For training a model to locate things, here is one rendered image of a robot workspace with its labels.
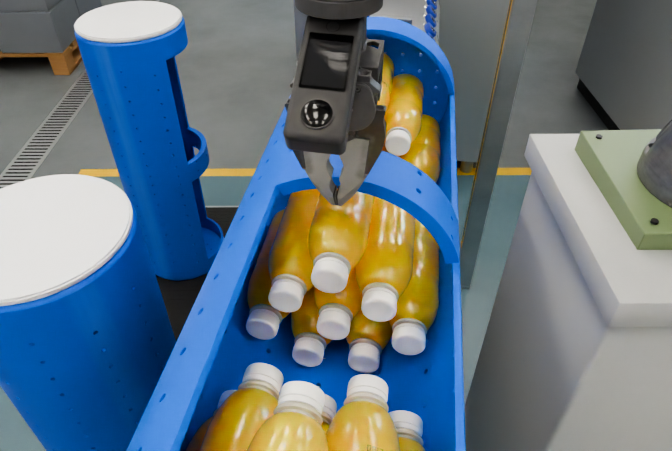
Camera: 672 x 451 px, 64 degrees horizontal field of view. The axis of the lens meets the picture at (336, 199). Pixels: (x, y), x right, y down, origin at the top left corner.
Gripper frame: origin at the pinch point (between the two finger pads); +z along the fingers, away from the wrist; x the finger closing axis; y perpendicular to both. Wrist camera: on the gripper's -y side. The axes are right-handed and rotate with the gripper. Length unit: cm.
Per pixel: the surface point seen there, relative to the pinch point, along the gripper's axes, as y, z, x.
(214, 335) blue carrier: -16.5, 1.8, 7.3
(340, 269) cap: -2.7, 7.2, -0.9
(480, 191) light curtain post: 103, 76, -31
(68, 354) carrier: -2, 32, 39
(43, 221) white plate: 12, 19, 46
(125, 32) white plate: 82, 19, 67
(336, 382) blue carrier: -3.2, 27.5, -0.5
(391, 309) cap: -3.0, 12.3, -6.5
